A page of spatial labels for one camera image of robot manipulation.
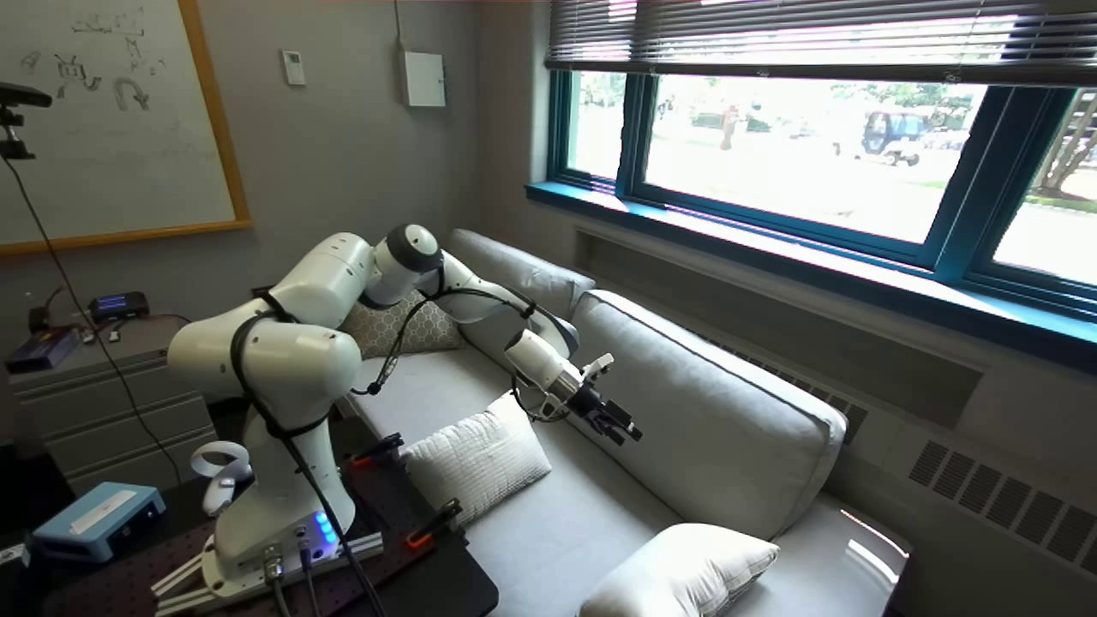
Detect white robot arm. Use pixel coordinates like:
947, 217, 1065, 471
169, 222, 642, 578

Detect orange black clamp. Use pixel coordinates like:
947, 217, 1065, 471
344, 432, 406, 474
406, 496, 464, 551

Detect black camera on stand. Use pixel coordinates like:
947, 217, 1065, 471
0, 84, 52, 162

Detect white wall panel box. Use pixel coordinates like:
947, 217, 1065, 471
400, 52, 447, 110

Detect light grey sofa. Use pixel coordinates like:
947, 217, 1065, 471
318, 222, 913, 617

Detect white VR controller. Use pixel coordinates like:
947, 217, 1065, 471
193, 438, 250, 517

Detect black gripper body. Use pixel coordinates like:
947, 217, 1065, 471
568, 387, 606, 419

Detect whiteboard with wooden frame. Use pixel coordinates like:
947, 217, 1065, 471
0, 0, 250, 256

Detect cream striped pillow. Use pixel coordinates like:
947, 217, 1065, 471
579, 521, 778, 617
406, 395, 552, 528

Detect teal framed main window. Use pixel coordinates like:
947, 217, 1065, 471
538, 69, 1097, 347

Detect window blinds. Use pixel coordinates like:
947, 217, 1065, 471
546, 0, 1097, 89

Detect grey filing cabinet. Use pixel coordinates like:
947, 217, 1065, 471
12, 318, 217, 493

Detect white wall thermostat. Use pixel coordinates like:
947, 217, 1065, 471
280, 47, 307, 89

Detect blue white box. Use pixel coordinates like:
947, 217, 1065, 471
30, 481, 165, 565

